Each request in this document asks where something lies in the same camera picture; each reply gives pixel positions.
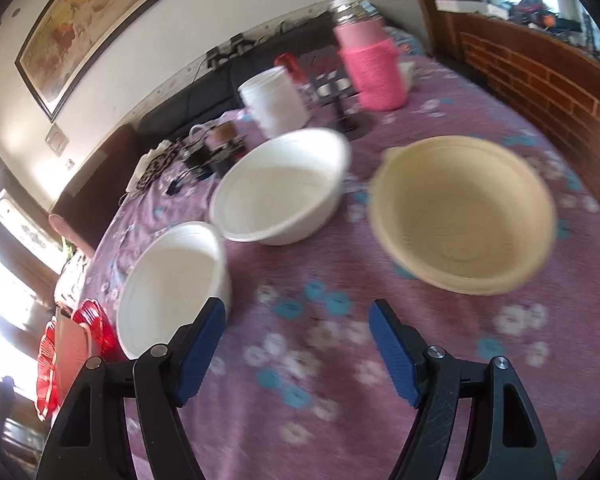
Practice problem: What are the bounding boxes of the brown armchair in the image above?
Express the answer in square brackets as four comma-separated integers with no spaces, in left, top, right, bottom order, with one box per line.
[50,125,142,257]

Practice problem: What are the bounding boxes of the white foam bowl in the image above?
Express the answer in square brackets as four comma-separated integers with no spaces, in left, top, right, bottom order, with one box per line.
[209,127,353,247]
[116,221,232,361]

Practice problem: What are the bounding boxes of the white flat box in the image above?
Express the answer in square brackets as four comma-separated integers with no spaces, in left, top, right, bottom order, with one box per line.
[435,0,507,17]

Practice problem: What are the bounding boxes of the leopard print cloth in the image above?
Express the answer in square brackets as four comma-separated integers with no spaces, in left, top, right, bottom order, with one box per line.
[129,141,182,192]

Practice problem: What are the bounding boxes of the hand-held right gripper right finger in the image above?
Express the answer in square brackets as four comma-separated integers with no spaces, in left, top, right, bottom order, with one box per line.
[369,299,556,480]

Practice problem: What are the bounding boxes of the wooden glass door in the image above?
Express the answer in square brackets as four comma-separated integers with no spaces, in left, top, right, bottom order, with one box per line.
[0,135,61,411]

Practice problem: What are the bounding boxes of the black sofa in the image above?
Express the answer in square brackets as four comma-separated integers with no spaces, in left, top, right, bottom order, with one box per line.
[139,15,342,147]

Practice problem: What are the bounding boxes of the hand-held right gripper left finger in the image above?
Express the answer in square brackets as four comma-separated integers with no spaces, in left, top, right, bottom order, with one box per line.
[35,297,226,480]

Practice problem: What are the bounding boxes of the red gold-rimmed plate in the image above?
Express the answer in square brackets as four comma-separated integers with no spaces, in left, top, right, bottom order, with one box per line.
[35,299,117,422]

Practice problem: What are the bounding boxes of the small wall plaque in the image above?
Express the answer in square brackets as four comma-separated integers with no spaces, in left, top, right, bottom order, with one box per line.
[45,125,71,157]

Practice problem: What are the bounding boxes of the framed horse painting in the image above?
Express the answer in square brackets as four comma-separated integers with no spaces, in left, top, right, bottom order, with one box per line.
[15,0,206,123]

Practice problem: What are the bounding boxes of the black motor device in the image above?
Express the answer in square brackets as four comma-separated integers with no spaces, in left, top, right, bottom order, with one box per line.
[186,125,246,182]

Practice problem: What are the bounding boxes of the red plastic bag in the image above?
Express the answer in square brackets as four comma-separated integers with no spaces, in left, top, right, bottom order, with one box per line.
[275,52,302,82]

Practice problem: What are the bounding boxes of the white plastic jar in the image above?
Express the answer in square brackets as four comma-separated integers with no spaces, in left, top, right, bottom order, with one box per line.
[237,67,311,139]

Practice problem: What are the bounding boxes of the pink thermos bottle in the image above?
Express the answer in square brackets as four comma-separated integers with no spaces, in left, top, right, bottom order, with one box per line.
[330,0,409,113]

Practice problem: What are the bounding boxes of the purple floral tablecloth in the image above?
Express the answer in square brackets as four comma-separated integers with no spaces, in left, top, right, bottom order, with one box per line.
[55,52,600,480]

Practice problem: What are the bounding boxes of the dark toy gadget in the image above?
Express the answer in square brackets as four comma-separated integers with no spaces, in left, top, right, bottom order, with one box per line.
[510,0,561,26]

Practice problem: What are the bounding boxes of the brick-pattern wooden cabinet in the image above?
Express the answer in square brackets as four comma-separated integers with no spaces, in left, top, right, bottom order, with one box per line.
[430,10,600,241]

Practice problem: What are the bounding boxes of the large cream bowl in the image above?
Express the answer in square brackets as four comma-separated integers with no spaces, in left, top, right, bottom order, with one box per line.
[369,135,560,297]

